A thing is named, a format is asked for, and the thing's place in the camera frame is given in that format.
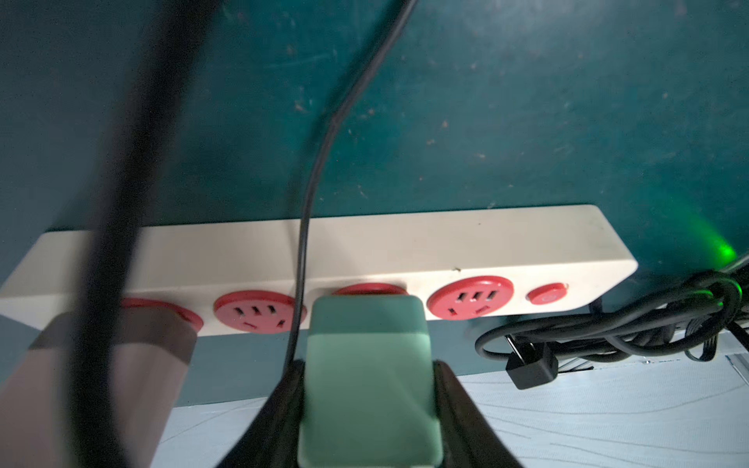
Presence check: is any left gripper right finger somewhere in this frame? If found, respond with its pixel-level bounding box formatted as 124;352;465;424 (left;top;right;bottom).
433;361;522;468

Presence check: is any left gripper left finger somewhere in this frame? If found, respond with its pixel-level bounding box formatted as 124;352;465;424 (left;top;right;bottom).
218;360;304;467

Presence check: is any green USB power adapter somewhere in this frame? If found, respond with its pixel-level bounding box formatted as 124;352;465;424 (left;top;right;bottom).
298;294;444;467

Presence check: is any pink USB power adapter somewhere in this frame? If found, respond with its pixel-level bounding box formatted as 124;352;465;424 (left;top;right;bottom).
1;307;197;467

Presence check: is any white red power strip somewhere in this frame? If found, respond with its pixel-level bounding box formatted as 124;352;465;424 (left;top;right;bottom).
0;204;640;339

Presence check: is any black orange fan cable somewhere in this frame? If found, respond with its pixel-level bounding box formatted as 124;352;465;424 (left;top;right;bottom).
66;0;224;468

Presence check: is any black power strip cord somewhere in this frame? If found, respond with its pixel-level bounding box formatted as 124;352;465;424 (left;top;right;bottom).
474;250;749;391

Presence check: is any black blue fan cable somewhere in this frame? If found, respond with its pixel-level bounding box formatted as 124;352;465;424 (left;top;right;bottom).
282;0;419;376

